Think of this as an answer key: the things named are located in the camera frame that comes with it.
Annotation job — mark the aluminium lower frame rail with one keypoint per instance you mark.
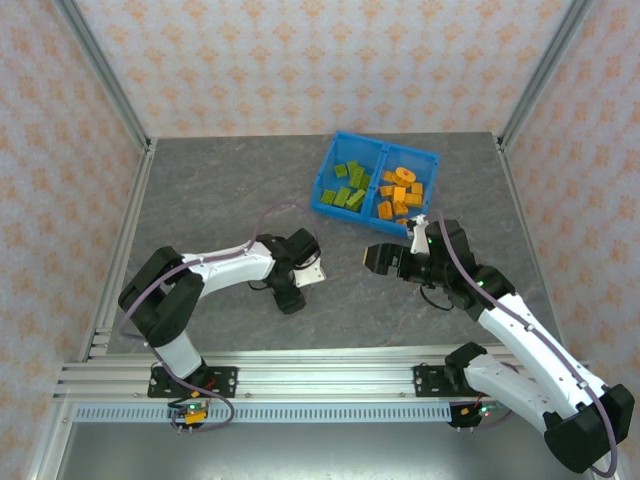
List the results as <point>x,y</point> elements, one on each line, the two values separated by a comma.
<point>51,440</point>

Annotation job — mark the green lego brick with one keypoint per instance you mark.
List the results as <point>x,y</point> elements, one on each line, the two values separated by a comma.
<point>341,170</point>
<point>354,167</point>
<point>358,180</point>
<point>327,196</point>
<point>356,200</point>
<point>342,196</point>
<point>368,181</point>

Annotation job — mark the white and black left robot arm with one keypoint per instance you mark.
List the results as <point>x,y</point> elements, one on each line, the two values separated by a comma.
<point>225,267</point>

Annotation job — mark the aluminium table side rail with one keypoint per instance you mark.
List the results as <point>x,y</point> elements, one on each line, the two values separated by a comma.
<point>520,200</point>
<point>125,235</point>

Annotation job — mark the small circuit board with LED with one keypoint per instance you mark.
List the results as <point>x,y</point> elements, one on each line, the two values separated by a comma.
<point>482,411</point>
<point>190,412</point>

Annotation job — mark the blue plastic bin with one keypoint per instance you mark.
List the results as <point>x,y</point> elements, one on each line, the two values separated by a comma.
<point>350,150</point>
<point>422,162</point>

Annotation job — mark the orange lego brick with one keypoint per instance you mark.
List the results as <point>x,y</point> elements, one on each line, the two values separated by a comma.
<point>416,188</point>
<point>385,210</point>
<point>401,210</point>
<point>386,190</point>
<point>398,193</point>
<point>387,176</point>
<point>402,220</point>
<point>413,200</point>

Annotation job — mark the aluminium frame post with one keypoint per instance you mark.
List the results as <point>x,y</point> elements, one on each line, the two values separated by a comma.
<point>542,75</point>
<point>107,75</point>

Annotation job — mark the wide aluminium mounting rail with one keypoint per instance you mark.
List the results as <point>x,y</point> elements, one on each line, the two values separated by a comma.
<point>325,375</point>

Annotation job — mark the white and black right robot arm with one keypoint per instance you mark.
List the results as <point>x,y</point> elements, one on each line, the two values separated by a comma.
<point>525,340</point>

